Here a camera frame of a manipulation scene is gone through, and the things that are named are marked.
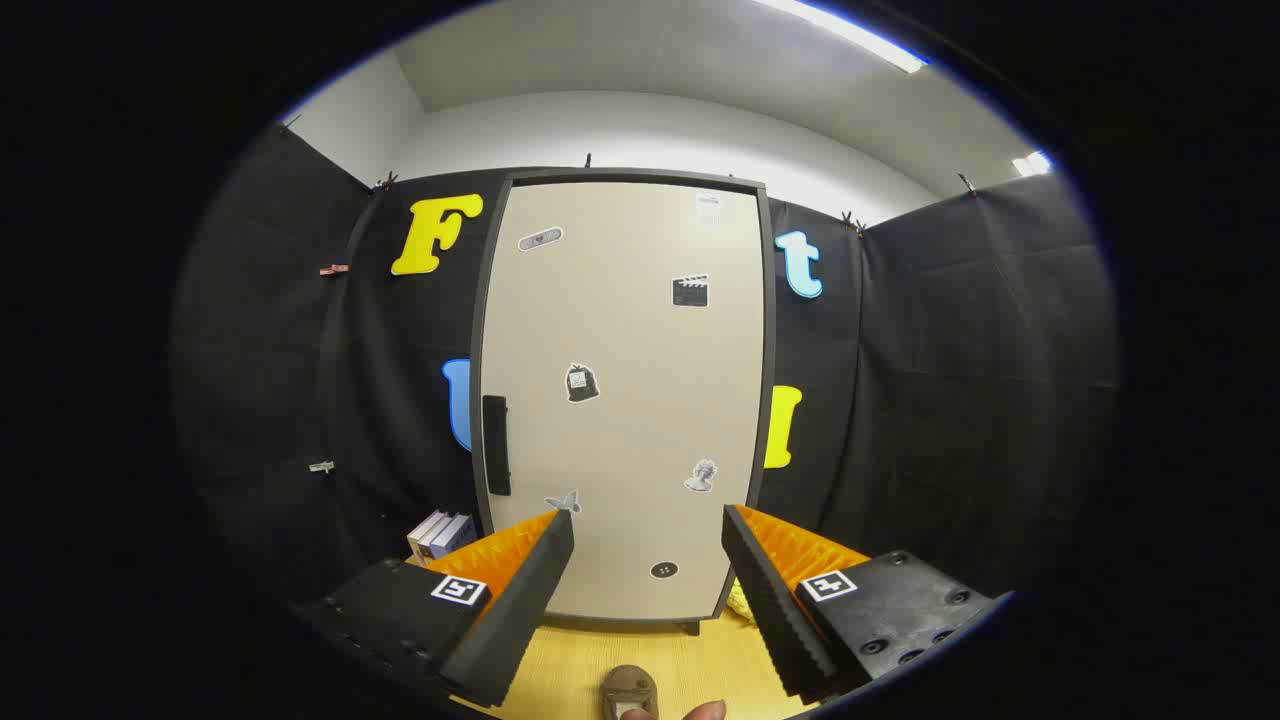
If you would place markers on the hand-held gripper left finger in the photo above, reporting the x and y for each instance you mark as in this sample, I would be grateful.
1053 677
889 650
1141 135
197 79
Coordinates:
520 600

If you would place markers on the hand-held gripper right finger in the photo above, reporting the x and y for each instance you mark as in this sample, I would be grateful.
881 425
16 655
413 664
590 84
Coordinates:
775 610

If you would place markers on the brown fuzzy shoe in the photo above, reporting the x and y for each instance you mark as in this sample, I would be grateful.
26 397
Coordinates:
628 690

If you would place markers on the grey shoe cabinet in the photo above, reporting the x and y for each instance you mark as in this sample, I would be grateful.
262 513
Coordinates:
770 350

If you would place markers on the yellow pineapple plush toy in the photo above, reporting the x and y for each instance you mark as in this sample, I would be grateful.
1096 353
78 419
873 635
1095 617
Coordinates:
738 600

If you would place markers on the blue cover book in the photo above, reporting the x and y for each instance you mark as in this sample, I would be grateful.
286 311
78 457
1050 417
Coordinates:
455 535

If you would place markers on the white spine book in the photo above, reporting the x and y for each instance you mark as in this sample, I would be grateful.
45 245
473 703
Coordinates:
422 532

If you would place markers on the black backdrop cloth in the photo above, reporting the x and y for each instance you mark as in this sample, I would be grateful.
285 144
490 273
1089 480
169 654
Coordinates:
950 400

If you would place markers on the black binder clip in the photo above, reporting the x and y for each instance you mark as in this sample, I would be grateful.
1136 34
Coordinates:
386 181
852 222
966 183

